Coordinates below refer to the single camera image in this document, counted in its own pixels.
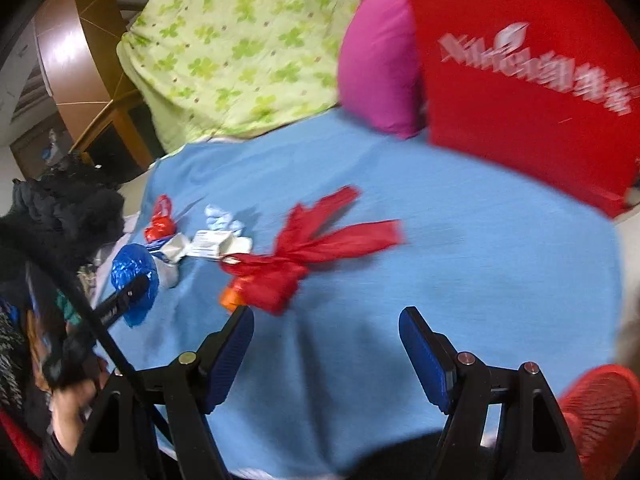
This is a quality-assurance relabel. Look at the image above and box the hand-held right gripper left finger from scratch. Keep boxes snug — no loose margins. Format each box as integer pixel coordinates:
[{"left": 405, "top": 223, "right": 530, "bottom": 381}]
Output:
[{"left": 67, "top": 305, "right": 256, "bottom": 480}]

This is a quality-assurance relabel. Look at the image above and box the blue bed sheet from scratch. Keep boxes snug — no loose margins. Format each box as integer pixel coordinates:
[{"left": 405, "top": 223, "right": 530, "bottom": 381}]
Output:
[{"left": 95, "top": 110, "right": 627, "bottom": 479}]

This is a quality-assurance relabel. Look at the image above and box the orange small packet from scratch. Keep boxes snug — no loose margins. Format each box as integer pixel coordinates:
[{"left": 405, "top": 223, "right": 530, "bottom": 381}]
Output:
[{"left": 219, "top": 282, "right": 247, "bottom": 309}]

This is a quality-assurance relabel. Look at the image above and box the green floral quilt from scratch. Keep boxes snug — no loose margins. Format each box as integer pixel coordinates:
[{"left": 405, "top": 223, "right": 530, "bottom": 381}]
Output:
[{"left": 116, "top": 0, "right": 407, "bottom": 154}]

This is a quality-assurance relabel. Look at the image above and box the white printed packet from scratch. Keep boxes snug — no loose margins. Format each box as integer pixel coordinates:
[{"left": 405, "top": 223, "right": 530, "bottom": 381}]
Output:
[{"left": 190, "top": 230, "right": 252, "bottom": 260}]

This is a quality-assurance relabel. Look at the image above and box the red plastic bag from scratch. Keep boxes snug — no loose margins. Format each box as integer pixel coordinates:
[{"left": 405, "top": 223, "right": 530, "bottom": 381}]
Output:
[{"left": 220, "top": 186, "right": 404, "bottom": 317}]

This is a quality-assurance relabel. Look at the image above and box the person's left hand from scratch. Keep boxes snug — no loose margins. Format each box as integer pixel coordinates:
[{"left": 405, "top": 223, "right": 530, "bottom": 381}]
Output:
[{"left": 49, "top": 360, "right": 110, "bottom": 457}]

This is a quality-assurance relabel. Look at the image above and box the blue plastic bag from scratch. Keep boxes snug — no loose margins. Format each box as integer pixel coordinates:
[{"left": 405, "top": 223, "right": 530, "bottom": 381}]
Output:
[{"left": 111, "top": 243, "right": 161, "bottom": 329}]

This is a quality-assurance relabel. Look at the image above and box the pink pillow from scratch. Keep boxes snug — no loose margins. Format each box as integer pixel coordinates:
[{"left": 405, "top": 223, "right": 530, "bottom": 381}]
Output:
[{"left": 337, "top": 0, "right": 432, "bottom": 140}]

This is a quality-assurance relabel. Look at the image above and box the red printed bag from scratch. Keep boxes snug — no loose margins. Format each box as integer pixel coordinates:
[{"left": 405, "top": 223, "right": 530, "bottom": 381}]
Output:
[{"left": 395, "top": 0, "right": 640, "bottom": 219}]

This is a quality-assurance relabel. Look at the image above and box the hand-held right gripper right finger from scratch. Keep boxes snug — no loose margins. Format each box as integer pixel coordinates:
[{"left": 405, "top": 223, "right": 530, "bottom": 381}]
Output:
[{"left": 398, "top": 306, "right": 586, "bottom": 480}]

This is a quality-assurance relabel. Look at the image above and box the black fuzzy cloth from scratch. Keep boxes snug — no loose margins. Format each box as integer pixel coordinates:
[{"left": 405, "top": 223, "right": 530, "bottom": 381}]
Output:
[{"left": 0, "top": 152, "right": 127, "bottom": 282}]

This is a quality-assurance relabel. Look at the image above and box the red crumpled wrapper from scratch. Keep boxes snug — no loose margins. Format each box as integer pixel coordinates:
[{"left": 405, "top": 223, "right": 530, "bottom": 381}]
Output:
[{"left": 144, "top": 194, "right": 177, "bottom": 244}]

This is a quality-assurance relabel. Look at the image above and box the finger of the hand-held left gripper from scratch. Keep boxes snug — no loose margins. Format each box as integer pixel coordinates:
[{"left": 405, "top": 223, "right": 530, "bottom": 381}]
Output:
[{"left": 91, "top": 273, "right": 152, "bottom": 325}]

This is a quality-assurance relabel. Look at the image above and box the red mesh basket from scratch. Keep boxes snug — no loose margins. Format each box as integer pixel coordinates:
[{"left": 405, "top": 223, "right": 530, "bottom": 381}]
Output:
[{"left": 557, "top": 364, "right": 640, "bottom": 480}]

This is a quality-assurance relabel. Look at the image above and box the wooden cabinet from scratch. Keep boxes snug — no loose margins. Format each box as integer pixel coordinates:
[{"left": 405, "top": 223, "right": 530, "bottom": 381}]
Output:
[{"left": 35, "top": 0, "right": 162, "bottom": 171}]

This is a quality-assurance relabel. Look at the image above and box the white and blue crumpled wrapper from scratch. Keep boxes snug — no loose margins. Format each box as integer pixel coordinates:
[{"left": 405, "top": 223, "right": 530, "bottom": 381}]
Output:
[{"left": 203, "top": 203, "right": 246, "bottom": 234}]

